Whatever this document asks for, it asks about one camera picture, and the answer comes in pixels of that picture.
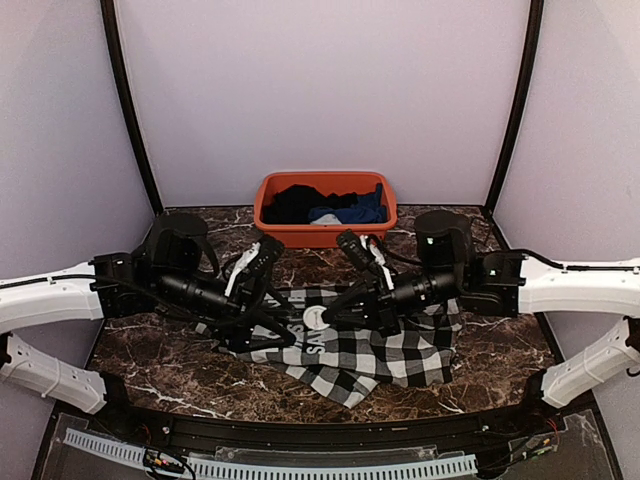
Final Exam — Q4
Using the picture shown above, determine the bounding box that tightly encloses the black white plaid shirt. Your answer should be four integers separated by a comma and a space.
194, 287, 464, 409

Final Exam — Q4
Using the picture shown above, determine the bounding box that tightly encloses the orange plastic basin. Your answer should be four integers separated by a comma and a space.
254, 171, 398, 248

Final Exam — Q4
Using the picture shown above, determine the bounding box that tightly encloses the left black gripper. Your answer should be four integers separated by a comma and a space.
157, 266, 297, 353

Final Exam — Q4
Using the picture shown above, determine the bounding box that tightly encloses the black frame post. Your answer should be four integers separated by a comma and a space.
100, 0, 164, 215
483, 0, 545, 217

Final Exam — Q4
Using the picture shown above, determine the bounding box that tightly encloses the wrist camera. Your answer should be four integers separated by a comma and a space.
336, 230, 395, 292
225, 235, 285, 298

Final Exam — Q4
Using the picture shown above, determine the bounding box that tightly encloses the black front rail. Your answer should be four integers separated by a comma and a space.
86, 406, 566, 453

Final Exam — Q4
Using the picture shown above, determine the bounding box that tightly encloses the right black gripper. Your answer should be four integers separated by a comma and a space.
321, 263, 463, 336

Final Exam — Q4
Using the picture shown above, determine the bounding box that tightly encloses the white slotted cable duct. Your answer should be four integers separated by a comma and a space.
63, 428, 478, 479

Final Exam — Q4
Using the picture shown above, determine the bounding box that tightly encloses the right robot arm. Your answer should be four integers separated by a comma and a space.
310, 210, 639, 434

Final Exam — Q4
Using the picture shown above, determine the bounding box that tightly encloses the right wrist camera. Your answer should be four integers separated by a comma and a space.
336, 230, 395, 292

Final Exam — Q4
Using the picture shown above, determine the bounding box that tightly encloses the left black frame post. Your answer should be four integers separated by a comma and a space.
100, 0, 164, 215

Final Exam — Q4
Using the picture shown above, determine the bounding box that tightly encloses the black garment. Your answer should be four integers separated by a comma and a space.
262, 184, 358, 225

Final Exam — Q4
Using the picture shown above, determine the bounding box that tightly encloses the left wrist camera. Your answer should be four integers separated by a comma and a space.
225, 235, 285, 298

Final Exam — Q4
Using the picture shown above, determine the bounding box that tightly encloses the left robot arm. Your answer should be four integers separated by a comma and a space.
1, 213, 296, 436

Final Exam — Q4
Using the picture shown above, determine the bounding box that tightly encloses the blue garment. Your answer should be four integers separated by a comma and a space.
308, 183, 389, 225

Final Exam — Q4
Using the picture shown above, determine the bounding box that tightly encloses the right black frame post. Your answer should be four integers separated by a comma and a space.
483, 0, 545, 217

